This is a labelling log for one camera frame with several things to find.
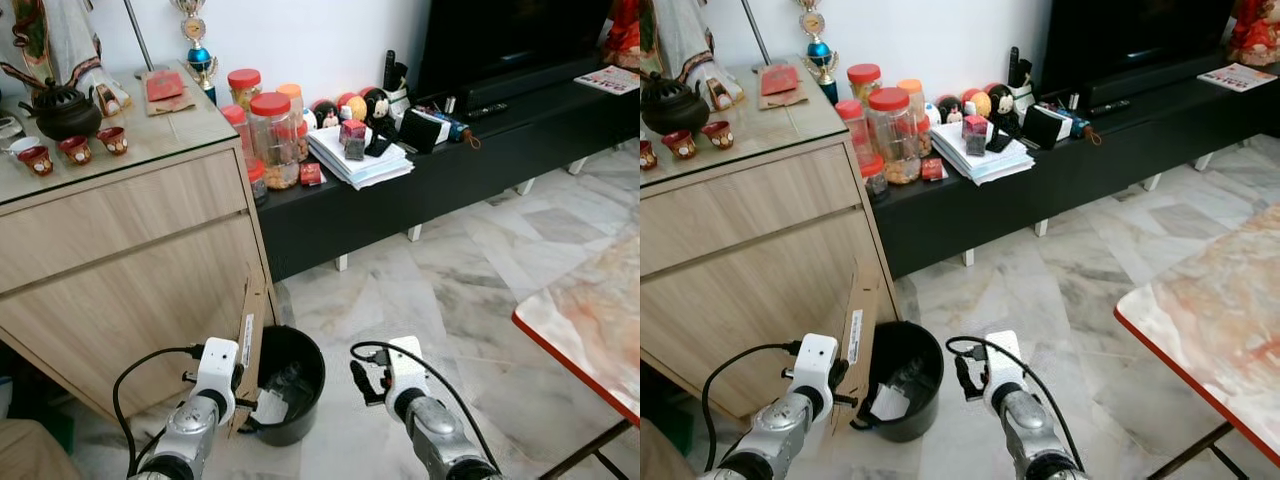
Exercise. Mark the gold blue trophy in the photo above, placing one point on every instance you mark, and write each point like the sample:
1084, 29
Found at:
197, 55
818, 50

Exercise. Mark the small pink-lid container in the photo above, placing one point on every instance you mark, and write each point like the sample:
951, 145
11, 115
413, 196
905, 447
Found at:
976, 135
354, 140

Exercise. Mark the black wallet box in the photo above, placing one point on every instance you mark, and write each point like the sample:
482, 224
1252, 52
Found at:
424, 130
1047, 126

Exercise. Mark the black remote control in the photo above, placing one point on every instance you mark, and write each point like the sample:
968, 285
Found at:
1110, 106
486, 111

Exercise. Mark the light wood cabinet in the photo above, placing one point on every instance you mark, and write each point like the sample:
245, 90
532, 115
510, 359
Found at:
740, 270
120, 270

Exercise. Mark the red lion figurine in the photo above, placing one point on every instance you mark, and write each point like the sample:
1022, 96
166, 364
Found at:
625, 30
1255, 30

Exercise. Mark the large red-lid snack jar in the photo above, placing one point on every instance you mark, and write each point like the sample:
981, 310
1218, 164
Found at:
274, 140
895, 135

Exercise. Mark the black tv console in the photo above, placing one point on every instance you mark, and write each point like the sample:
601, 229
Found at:
450, 190
1080, 185

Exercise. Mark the black flat television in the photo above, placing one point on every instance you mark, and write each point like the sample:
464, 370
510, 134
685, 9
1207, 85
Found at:
1135, 40
510, 45

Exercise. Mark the robed deity statue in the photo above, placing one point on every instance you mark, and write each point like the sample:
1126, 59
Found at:
60, 45
690, 40

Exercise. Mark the black metal table leg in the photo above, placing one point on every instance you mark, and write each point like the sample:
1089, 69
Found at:
590, 450
1200, 452

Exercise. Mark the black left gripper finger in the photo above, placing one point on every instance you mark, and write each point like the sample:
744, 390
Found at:
843, 400
248, 402

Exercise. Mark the short red-lid jar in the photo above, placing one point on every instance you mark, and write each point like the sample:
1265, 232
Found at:
864, 80
244, 85

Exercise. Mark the slim red-lid jar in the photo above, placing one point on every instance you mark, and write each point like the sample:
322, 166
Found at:
851, 128
236, 130

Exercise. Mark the black rubbish bin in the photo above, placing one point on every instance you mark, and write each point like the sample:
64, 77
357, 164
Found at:
920, 380
300, 385

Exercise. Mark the white red printed pamphlet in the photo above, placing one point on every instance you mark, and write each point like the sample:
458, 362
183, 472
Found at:
1238, 77
610, 80

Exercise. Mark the brown cardboard piece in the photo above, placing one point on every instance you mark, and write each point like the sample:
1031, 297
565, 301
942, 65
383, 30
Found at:
255, 310
865, 305

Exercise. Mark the crumpled white paper trash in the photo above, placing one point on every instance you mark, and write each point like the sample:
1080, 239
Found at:
270, 408
890, 402

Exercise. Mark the small red cup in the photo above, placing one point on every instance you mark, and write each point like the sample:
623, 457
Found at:
36, 161
647, 155
75, 150
112, 141
718, 135
680, 145

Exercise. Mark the orange-lid jar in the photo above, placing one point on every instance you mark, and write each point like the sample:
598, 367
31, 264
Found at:
292, 100
913, 95

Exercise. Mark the small red box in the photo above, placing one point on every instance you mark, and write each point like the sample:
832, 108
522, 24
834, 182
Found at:
310, 174
932, 170

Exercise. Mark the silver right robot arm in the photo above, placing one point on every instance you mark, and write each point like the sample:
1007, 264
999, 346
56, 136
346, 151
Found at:
1035, 435
445, 440

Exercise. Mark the stack of white papers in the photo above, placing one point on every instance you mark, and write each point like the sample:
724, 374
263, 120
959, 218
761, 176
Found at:
985, 163
365, 168

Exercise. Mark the red packet on brown card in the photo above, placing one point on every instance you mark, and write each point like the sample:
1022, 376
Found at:
166, 88
781, 82

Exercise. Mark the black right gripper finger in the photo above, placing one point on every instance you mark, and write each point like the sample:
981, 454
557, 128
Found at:
357, 378
961, 374

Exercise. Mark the marble table with red edge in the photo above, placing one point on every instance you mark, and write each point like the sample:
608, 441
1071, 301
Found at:
590, 320
1215, 320

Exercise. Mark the black incense burner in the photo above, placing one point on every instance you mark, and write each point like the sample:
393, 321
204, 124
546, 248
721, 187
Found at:
672, 105
62, 112

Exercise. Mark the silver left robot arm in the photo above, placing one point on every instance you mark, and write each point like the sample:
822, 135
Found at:
185, 430
775, 430

